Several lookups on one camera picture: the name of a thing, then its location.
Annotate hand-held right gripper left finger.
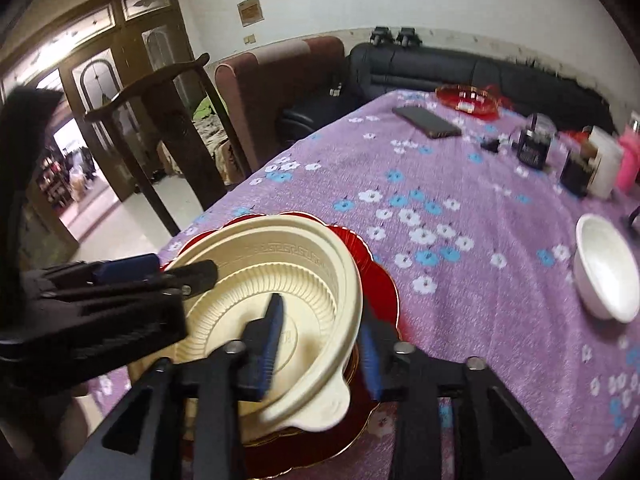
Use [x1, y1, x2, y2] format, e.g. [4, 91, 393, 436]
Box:
[60, 294, 286, 480]

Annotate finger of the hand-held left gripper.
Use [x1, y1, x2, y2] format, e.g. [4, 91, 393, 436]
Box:
[49, 259, 219, 307]
[34, 254, 163, 292]

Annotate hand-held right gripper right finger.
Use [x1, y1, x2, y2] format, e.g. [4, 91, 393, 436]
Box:
[356, 305, 576, 480]

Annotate large red plastic plate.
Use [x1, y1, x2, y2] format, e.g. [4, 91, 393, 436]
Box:
[150, 211, 401, 480]

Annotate beige plastic bowl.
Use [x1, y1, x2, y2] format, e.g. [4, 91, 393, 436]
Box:
[127, 215, 363, 433]

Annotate patterned blanket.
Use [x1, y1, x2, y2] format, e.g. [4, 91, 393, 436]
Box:
[192, 112, 241, 183]

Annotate dark wooden chair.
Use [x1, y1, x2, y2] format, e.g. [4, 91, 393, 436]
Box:
[82, 52, 251, 236]

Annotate wooden glass panel door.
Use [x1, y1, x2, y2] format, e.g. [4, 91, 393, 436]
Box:
[0, 0, 201, 256]

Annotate purple floral tablecloth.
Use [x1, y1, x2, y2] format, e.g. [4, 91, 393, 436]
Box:
[87, 89, 640, 480]

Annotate brown armchair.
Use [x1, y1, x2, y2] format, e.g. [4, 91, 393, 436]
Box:
[214, 36, 351, 173]

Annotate black smartphone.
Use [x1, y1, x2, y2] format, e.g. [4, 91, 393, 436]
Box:
[391, 105, 463, 139]

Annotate white foam bowl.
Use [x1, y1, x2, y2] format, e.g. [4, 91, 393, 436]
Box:
[574, 213, 640, 324]

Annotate glass french press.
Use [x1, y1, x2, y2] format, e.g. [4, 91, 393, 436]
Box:
[515, 112, 557, 168]

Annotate dark glass jar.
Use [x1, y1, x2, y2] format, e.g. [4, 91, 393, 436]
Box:
[559, 142, 598, 198]

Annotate small red plastic plate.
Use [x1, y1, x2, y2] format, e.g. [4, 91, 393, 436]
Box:
[435, 84, 502, 121]

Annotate black leather sofa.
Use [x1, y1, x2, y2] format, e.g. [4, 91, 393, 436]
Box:
[277, 42, 616, 136]

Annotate white plastic bucket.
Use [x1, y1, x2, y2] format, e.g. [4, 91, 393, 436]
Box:
[587, 126, 625, 200]

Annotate pink sleeved bottle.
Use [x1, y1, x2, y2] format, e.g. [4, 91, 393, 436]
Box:
[616, 115, 640, 192]

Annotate small wall plaque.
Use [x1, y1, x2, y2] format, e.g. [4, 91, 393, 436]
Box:
[236, 0, 265, 28]

